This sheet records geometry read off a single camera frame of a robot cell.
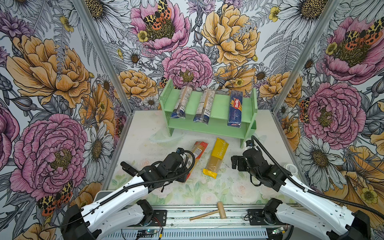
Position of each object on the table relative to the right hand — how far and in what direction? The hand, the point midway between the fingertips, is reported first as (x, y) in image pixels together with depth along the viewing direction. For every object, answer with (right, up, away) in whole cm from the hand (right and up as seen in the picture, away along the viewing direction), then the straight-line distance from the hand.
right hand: (240, 163), depth 79 cm
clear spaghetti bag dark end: (-31, +32, +4) cm, 45 cm away
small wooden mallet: (-10, -23, -3) cm, 25 cm away
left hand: (-29, -5, -2) cm, 30 cm away
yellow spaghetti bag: (-9, +3, +17) cm, 19 cm away
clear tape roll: (+30, -4, +5) cm, 30 cm away
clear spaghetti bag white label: (-19, +29, +2) cm, 35 cm away
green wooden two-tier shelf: (-12, +19, -2) cm, 23 cm away
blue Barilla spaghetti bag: (-4, +24, -4) cm, 24 cm away
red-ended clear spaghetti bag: (-22, +7, +4) cm, 24 cm away
